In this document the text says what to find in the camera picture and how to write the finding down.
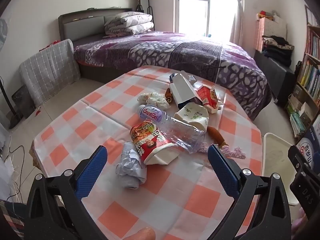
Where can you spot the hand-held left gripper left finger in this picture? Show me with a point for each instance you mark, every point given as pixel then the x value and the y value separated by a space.
pixel 93 172

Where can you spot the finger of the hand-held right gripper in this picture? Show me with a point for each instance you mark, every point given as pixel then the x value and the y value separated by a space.
pixel 306 190

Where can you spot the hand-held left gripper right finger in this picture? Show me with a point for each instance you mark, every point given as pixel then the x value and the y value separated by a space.
pixel 222 170

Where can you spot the brown sausage piece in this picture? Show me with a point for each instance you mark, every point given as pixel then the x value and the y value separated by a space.
pixel 216 133

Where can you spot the grey paper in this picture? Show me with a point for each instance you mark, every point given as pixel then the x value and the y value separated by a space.
pixel 130 170

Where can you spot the white plastic bin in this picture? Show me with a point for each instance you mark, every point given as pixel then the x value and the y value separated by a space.
pixel 275 155

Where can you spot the white paper bowl green print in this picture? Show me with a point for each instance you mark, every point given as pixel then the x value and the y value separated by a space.
pixel 191 115

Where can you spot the red white noodle cup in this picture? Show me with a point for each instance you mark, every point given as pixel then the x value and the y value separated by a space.
pixel 150 145

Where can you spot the crushed clear plastic bottle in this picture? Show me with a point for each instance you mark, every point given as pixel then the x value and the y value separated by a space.
pixel 153 112

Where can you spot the white tissue wad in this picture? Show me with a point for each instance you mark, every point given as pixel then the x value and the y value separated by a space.
pixel 157 101

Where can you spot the person's left hand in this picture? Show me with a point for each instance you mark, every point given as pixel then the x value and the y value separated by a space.
pixel 140 234

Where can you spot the blue white cardboard carton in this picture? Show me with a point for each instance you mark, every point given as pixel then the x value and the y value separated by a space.
pixel 310 145

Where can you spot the orange white checked tablecloth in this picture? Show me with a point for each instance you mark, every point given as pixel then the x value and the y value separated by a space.
pixel 87 115

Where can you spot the red snack wrapper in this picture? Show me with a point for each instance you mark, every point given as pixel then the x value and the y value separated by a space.
pixel 206 97

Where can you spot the white carton box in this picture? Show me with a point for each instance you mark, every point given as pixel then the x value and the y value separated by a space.
pixel 181 91

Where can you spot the orange peel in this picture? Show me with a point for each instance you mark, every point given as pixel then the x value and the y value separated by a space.
pixel 168 94

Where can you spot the plaid cloth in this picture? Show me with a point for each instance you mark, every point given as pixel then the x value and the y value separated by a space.
pixel 11 220

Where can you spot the black flat panel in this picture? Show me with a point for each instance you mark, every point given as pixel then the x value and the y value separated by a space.
pixel 22 101

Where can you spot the blue white small box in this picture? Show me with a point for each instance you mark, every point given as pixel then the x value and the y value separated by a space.
pixel 173 77

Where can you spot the black storage bench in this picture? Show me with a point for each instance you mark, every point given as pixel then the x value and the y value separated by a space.
pixel 273 77

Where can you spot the wooden bookshelf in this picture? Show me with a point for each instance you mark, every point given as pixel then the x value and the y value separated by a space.
pixel 301 80

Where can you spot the grey checked cloth cover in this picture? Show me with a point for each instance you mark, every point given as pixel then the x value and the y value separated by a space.
pixel 47 67

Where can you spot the row of books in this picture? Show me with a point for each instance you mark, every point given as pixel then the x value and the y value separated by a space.
pixel 311 72

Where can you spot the pile of dark clothes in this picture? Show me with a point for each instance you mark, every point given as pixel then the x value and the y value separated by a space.
pixel 278 48

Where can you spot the red cloth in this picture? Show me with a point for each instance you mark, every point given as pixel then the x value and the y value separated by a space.
pixel 51 43

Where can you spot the bed with purple blanket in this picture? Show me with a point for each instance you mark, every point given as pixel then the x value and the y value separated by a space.
pixel 155 50

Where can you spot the dark wooden headboard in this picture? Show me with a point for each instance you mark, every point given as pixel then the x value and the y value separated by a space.
pixel 82 27

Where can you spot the pink drawer cabinet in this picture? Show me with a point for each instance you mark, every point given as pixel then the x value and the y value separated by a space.
pixel 271 26

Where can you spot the folded floral quilts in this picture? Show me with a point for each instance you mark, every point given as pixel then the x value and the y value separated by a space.
pixel 130 23

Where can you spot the light curtain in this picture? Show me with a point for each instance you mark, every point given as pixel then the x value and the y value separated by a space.
pixel 240 12

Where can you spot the window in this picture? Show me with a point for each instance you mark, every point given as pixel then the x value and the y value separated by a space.
pixel 195 10

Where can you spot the brown bed frame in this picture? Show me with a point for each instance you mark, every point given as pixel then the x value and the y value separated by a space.
pixel 90 73

